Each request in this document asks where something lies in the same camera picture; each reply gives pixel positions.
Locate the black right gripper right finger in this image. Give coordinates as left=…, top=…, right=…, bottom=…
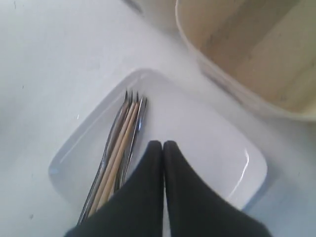
left=162, top=140, right=255, bottom=237

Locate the white square plate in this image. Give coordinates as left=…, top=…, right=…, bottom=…
left=48, top=69, right=267, bottom=213

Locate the right wooden chopstick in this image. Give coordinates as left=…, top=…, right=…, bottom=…
left=95, top=105, right=139, bottom=210

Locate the stainless steel fork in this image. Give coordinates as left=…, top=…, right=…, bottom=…
left=77, top=91, right=135, bottom=225

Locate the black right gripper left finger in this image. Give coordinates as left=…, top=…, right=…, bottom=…
left=66, top=141, right=164, bottom=237

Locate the cream bin with triangle mark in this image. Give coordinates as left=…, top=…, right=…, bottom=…
left=175, top=0, right=316, bottom=122

